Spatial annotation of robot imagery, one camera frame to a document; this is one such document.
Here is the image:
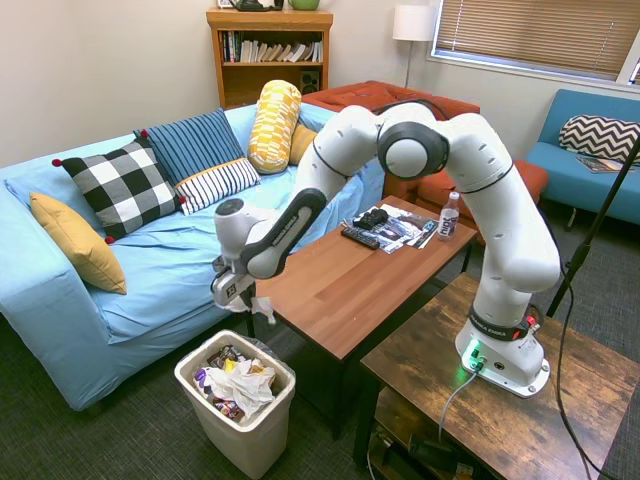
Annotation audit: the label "magazine on futon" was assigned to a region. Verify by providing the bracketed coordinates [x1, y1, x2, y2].
[574, 155, 637, 175]

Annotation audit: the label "small mustard yellow pillow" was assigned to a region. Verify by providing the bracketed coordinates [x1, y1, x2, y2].
[288, 123, 320, 167]

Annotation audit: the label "orange ottoman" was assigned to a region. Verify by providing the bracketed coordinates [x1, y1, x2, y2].
[416, 159, 550, 237]

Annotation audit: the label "black tv remote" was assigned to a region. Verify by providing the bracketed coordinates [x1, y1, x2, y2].
[340, 225, 382, 252]

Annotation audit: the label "orange armchair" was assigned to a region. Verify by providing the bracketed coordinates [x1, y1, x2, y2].
[301, 80, 482, 204]

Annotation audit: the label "row of books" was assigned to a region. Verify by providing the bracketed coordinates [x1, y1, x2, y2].
[219, 30, 325, 64]

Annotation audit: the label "blue futon couch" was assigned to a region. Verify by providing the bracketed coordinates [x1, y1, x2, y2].
[526, 88, 640, 227]

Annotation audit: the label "wooden coffee table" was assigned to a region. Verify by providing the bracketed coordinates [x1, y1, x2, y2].
[248, 195, 480, 442]

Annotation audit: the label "grey gripper with tag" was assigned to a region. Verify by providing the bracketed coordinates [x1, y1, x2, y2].
[210, 257, 258, 313]

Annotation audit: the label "clear plastic bin liner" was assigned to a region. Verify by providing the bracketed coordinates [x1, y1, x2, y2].
[242, 336, 284, 364]

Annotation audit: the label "light blue sofa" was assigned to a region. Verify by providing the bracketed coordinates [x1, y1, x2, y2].
[0, 102, 387, 414]

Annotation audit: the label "white tissue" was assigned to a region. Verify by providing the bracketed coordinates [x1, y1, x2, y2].
[223, 295, 277, 327]

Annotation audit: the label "yellow patterned bolster pillow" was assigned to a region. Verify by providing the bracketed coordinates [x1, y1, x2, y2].
[246, 79, 303, 176]

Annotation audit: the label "crumpled white plastic bag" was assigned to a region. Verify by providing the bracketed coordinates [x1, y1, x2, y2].
[203, 356, 278, 422]

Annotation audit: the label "beige plastic trash bin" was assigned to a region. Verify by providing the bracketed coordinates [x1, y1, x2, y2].
[173, 328, 297, 480]

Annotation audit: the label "wooden bookshelf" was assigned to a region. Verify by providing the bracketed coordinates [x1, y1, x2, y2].
[205, 6, 335, 112]

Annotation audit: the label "thin black cable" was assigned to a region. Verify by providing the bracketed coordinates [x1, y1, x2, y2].
[553, 257, 619, 480]

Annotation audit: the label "spread glossy magazines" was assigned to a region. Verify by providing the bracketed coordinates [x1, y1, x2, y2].
[368, 201, 440, 254]

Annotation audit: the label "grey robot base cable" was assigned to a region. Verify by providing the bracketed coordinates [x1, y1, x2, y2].
[437, 365, 484, 445]

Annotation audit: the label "white shade floor lamp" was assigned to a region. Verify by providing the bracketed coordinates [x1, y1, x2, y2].
[391, 4, 436, 90]

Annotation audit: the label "black game controller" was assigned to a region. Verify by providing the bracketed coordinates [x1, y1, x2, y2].
[352, 208, 391, 232]

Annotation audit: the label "white navy striped pillow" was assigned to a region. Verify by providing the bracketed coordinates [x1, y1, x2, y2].
[173, 156, 263, 218]

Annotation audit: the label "rustic dark wood table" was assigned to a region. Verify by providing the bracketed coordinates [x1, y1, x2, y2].
[351, 272, 640, 480]

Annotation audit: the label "blue striped pillow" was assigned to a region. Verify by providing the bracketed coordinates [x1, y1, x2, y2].
[132, 106, 248, 189]

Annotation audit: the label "black white chevron pillow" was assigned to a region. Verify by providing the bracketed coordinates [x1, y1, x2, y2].
[558, 114, 640, 167]

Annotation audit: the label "large mustard yellow pillow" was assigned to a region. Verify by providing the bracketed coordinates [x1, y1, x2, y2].
[28, 191, 128, 297]

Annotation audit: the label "brown window blinds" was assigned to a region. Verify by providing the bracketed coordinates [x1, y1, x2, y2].
[432, 0, 640, 82]

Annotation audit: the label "clear plastic water bottle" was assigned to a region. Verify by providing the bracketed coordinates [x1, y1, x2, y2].
[436, 190, 463, 243]

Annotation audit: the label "black camera stand pole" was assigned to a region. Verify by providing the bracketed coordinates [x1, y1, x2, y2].
[546, 134, 640, 320]

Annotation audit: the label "black white checkered pillow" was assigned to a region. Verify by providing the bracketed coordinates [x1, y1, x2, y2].
[51, 135, 188, 247]

